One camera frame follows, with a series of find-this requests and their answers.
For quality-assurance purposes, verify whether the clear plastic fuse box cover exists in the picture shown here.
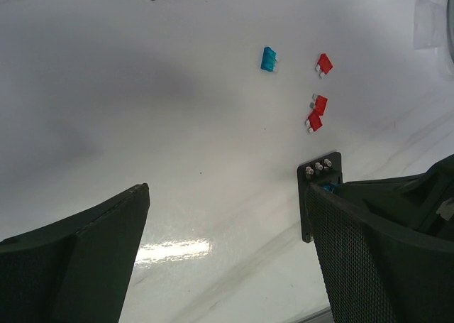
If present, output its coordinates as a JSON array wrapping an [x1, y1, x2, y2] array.
[[413, 0, 445, 50]]

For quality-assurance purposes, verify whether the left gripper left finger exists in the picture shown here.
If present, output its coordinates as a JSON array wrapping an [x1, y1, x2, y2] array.
[[1, 184, 150, 322]]

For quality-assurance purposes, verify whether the blue fuse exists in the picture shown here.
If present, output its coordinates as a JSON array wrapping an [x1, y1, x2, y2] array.
[[260, 46, 278, 72], [321, 183, 340, 193]]

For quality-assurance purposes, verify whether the red fuse lower left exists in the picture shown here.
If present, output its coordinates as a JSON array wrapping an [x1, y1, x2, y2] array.
[[305, 111, 323, 133]]

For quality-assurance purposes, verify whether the red fuse middle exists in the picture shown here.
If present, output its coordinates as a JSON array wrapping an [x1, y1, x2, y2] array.
[[311, 94, 328, 116]]

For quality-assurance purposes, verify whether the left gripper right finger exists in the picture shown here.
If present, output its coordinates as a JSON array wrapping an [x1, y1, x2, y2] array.
[[305, 185, 453, 322]]

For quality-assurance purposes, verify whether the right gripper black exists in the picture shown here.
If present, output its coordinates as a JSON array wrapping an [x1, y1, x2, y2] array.
[[335, 155, 453, 240]]

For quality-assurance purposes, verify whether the red fuse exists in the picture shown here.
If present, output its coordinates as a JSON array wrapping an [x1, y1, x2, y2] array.
[[311, 94, 328, 116], [315, 53, 333, 78], [305, 111, 323, 133]]

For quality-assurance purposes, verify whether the black fuse box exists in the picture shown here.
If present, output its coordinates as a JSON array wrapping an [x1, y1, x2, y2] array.
[[297, 150, 344, 244]]

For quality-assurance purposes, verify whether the red fuse upper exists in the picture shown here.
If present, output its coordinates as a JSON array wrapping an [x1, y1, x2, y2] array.
[[315, 53, 333, 78]]

